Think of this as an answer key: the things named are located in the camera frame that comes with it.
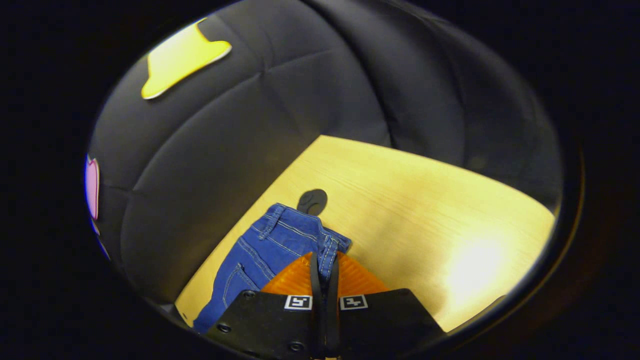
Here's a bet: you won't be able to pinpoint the blue denim jeans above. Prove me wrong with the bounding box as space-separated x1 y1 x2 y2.
192 202 353 335

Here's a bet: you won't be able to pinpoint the black backdrop cloth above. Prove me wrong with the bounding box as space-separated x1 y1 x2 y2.
85 0 563 306

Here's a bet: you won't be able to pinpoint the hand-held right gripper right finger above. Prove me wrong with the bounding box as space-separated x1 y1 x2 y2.
324 252 446 359

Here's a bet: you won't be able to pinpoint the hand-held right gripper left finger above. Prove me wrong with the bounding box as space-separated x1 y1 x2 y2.
207 252 326 359

